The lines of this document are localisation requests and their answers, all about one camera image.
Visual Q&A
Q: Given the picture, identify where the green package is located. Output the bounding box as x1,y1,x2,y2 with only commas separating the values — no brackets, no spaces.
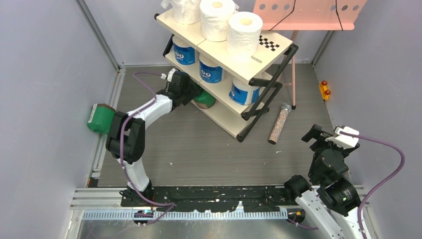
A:
194,91,216,109
87,104,115,134

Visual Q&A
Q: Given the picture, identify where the blue paper towel roll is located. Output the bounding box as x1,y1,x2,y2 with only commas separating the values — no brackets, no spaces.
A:
172,35,198,65
228,78,260,106
199,54,225,84

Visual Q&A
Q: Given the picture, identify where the glitter microphone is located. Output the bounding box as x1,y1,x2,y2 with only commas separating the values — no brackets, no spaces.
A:
268,104,292,144

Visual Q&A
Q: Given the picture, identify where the white paper towel roll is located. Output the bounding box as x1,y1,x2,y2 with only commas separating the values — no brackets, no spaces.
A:
200,0,238,42
226,11,263,57
160,0,201,25

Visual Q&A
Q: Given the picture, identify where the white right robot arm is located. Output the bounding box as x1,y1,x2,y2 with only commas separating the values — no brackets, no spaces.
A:
284,124,371,239

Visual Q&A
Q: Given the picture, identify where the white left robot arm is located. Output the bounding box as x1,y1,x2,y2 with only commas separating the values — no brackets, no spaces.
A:
106,69,202,206

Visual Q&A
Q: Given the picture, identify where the cream three-tier shelf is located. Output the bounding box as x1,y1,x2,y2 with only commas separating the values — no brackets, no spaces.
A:
154,9,298,142

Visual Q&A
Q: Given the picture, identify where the yellow toy with orange balls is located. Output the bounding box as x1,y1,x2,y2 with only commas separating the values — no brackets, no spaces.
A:
319,81,331,101

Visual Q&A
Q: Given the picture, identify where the pink music stand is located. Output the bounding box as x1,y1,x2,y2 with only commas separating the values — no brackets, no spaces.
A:
252,0,368,110

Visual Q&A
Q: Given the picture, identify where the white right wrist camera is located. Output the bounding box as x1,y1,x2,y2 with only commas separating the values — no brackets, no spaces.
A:
325,126,360,149

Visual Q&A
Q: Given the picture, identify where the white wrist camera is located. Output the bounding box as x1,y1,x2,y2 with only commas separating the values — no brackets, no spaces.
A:
160,68,178,83
325,126,360,149

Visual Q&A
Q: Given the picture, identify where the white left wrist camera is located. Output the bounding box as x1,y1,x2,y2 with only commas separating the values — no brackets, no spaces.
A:
160,68,178,83

